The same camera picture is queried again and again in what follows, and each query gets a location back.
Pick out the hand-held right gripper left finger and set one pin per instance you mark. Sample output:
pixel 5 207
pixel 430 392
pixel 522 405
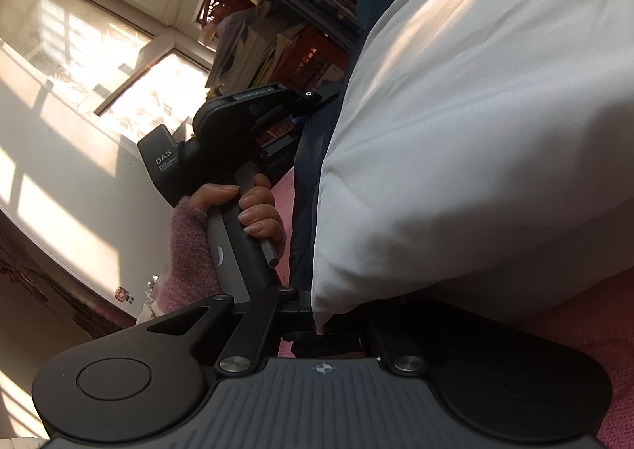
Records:
pixel 277 303

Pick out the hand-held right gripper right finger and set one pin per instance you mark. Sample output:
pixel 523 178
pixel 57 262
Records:
pixel 396 350

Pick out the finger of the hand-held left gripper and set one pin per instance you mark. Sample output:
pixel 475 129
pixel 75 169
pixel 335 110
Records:
pixel 277 139
pixel 267 93

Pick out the navy red white jacket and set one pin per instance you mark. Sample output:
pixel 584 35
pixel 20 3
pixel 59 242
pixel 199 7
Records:
pixel 470 132

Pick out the person's left hand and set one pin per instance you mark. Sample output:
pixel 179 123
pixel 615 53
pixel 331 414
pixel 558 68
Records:
pixel 260 211

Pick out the pile of books and papers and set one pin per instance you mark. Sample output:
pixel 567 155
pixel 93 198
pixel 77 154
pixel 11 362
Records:
pixel 247 48

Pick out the red plastic crate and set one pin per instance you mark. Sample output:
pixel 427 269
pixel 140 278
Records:
pixel 307 63

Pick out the red plastic basket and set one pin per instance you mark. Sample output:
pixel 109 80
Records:
pixel 218 3

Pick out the white crumpled paper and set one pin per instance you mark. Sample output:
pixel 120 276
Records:
pixel 148 300

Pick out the blue plush ball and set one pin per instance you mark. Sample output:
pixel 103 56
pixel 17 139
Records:
pixel 371 3

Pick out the white framed window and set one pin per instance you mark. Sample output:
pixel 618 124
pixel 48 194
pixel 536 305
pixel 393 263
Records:
pixel 99 48

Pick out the small figurine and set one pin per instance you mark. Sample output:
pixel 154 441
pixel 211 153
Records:
pixel 121 294

